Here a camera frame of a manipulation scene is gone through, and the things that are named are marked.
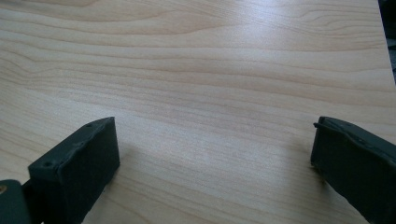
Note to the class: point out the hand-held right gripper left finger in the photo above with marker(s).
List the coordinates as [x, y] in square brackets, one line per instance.
[74, 174]

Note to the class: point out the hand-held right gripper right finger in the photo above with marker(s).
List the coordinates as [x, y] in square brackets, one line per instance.
[358, 165]

